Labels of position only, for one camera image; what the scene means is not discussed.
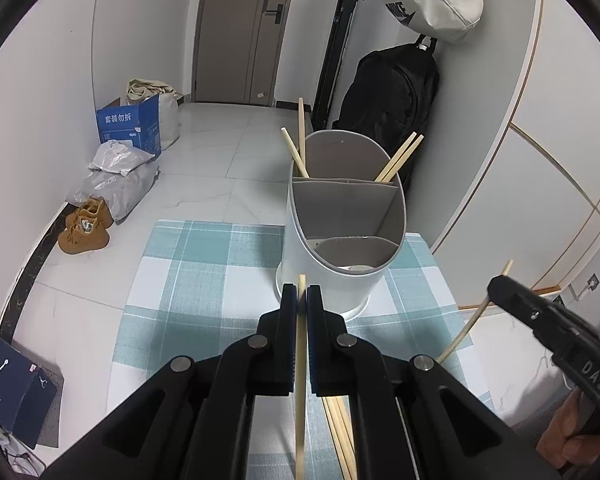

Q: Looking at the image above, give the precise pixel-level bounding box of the white wardrobe with gold trim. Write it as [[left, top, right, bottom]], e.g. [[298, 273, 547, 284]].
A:
[[430, 0, 600, 311]]

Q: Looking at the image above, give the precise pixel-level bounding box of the blue cardboard box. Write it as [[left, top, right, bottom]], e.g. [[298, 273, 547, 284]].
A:
[[96, 96, 162, 161]]

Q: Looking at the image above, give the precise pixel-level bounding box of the grey door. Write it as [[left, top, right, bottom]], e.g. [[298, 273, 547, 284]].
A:
[[192, 0, 301, 107]]

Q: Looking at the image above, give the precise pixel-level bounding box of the beige tote bag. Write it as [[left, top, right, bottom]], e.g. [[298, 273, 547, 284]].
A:
[[126, 78, 183, 151]]

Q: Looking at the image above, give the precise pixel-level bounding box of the small white plastic parcel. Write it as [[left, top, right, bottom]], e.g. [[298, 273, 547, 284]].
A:
[[88, 140, 156, 177]]

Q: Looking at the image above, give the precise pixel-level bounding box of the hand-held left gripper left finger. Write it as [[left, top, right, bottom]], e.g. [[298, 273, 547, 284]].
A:
[[40, 282, 301, 480]]

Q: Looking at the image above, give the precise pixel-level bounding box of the brown suede shoe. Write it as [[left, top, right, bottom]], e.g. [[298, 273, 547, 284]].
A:
[[57, 220, 111, 255], [65, 197, 115, 231]]

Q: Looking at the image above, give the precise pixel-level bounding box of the tangle of cables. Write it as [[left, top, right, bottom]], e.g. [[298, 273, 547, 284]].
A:
[[0, 425, 46, 476]]

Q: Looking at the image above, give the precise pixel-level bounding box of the black backpack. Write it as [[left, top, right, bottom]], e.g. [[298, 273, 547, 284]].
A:
[[331, 44, 440, 193]]

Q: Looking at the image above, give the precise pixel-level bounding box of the white oval utensil holder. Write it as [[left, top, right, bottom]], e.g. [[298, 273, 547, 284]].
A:
[[275, 130, 407, 320]]

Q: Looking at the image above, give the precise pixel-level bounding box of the white hanging bag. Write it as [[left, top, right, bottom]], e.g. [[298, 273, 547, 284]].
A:
[[355, 0, 483, 44]]

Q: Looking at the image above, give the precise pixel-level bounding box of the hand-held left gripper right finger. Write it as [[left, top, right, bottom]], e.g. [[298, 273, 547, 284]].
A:
[[305, 284, 563, 480]]

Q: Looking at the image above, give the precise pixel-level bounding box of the person's right hand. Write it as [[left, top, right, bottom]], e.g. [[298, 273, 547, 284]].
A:
[[535, 390, 597, 471]]

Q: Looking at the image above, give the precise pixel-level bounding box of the teal checkered tablecloth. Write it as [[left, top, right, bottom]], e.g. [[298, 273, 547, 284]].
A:
[[107, 219, 496, 480]]

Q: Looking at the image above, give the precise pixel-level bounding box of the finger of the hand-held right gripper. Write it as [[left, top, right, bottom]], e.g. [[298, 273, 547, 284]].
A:
[[487, 275, 567, 357]]

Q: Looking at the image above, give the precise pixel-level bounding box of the black metal rack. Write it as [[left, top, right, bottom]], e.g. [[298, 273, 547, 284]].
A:
[[311, 0, 368, 131]]

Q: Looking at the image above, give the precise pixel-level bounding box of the navy shoe box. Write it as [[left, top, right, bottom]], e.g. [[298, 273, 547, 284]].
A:
[[0, 329, 65, 450]]

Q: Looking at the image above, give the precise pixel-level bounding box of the large grey plastic parcel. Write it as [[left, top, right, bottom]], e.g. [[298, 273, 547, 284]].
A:
[[66, 164, 160, 225]]

